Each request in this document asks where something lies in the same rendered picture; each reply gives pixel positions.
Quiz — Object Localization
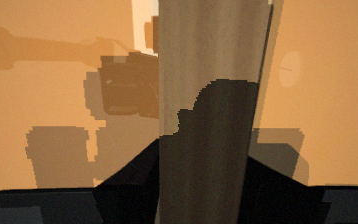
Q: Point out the brown wooden board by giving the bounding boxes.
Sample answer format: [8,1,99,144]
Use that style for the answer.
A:
[158,0,276,224]

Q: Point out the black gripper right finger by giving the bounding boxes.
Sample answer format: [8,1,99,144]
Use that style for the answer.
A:
[237,156,358,224]

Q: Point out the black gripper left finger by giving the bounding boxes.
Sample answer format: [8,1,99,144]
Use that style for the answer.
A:
[0,139,160,224]

